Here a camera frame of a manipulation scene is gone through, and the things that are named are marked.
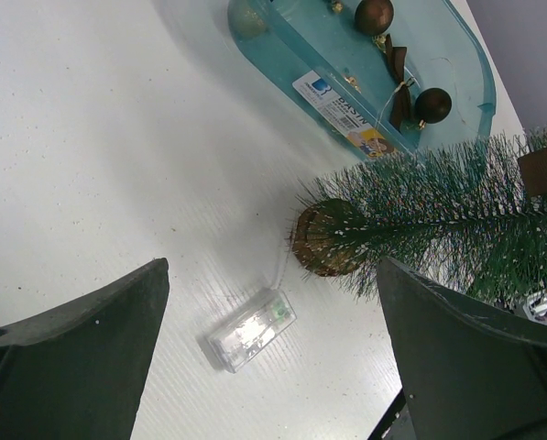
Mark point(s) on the clear battery box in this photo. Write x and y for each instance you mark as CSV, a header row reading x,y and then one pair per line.
x,y
251,328

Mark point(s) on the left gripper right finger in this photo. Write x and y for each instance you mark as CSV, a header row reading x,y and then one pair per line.
x,y
468,370

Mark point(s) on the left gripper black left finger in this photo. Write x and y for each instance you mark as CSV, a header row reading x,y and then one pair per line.
x,y
78,371

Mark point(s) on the brown matte bauble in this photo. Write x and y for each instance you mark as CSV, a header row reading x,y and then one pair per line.
x,y
373,17

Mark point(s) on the dark brown bauble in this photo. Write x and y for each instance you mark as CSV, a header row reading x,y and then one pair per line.
x,y
433,105

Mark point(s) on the brown ribbon bow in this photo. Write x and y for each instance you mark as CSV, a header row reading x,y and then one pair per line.
x,y
401,110

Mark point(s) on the brown ribbon bow garland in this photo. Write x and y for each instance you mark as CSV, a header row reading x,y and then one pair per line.
x,y
533,170

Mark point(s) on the small green christmas tree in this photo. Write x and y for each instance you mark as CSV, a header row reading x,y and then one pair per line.
x,y
460,214

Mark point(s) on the teal plastic tray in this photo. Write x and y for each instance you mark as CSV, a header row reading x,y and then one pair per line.
x,y
339,77

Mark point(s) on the small gold bauble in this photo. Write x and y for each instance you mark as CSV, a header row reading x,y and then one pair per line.
x,y
244,21

